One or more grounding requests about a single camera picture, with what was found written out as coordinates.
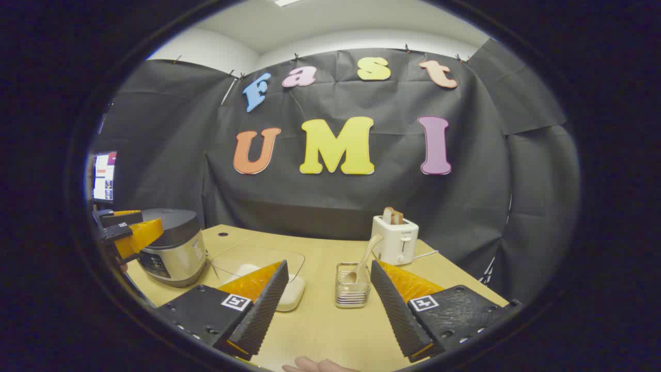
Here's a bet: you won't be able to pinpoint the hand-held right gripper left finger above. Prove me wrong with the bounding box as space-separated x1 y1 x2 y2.
154 260 290 361

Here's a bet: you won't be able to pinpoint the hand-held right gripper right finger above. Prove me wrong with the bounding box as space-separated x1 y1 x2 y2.
370 260 521 363

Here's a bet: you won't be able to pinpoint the white rice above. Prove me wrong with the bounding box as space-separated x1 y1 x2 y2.
227 263 305 312

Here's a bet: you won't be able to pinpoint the silver rice cooker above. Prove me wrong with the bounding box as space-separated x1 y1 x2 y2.
135 208 208 288

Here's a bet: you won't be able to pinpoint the metal chopstick holder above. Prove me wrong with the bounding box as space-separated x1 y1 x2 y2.
335 262 372 309

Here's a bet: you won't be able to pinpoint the wooden spoon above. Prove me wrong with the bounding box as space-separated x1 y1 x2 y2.
343 234 385 285

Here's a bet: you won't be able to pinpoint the computer monitor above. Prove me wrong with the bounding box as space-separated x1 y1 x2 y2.
92 151 118 203

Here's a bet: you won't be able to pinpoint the clear plastic container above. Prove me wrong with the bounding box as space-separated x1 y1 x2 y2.
211 243 306 313

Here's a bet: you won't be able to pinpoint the white toaster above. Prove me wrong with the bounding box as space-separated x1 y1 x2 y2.
371 214 420 266

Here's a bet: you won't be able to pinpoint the black backdrop cloth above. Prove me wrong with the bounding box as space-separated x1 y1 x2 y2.
93 39 581 305

